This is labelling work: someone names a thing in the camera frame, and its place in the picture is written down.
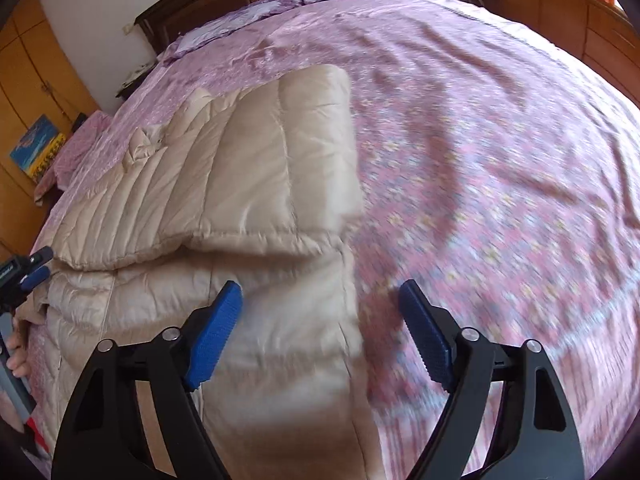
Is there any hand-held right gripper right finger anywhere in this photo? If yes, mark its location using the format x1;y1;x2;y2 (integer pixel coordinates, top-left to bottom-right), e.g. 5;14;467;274
398;279;586;480

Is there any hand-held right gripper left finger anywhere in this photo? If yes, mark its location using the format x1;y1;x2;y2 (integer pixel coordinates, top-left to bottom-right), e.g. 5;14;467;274
51;280;244;480

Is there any beige down jacket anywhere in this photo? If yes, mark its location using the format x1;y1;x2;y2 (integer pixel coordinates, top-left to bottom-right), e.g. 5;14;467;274
27;64;386;480

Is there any person's left hand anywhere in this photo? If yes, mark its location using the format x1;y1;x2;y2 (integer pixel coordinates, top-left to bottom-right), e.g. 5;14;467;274
5;317;30;378

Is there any blue and yellow painting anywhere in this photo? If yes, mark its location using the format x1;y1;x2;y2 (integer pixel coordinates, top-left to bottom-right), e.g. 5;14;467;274
10;114;66;183

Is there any light wooden wardrobe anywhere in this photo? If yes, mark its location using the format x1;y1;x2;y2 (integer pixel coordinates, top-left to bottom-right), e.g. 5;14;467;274
0;0;101;261

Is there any pink floral bedspread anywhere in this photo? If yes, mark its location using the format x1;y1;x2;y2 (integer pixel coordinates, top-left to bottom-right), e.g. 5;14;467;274
30;0;640;480

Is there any dark wooden nightstand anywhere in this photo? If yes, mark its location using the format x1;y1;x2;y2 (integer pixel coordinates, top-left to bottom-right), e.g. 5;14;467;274
116;60;161;100

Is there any wooden cabinet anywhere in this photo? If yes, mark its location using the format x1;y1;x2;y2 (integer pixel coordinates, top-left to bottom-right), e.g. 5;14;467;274
467;0;640;111

